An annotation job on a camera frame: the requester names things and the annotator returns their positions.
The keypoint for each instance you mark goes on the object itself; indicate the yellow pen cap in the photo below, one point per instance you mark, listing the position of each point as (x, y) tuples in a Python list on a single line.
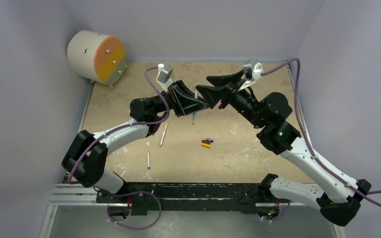
[(206, 145)]

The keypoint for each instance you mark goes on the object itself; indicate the round cabinet with coloured drawers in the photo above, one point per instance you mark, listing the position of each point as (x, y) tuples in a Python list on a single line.
[(101, 58)]

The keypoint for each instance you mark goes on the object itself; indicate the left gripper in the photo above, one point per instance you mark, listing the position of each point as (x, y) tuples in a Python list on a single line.
[(184, 110)]

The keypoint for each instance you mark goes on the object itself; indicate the black base frame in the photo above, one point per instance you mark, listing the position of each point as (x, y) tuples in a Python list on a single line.
[(246, 198)]

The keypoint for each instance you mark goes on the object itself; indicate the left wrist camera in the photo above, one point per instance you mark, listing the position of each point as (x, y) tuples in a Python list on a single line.
[(164, 76)]

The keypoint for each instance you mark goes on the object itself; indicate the white pen black end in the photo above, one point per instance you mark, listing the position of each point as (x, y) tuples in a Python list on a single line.
[(148, 159)]

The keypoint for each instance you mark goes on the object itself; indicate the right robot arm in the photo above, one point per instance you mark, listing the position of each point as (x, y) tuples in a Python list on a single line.
[(336, 195)]

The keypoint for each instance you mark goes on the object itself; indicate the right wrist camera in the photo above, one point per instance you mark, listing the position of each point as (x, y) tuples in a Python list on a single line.
[(252, 70)]

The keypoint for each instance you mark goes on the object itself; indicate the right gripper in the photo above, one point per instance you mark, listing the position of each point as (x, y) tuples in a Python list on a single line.
[(226, 95)]

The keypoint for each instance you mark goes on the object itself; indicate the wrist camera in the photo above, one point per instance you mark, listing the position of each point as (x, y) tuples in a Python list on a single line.
[(252, 70), (164, 76)]

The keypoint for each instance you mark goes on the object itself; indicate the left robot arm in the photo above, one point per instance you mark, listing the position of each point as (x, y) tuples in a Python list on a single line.
[(85, 160)]

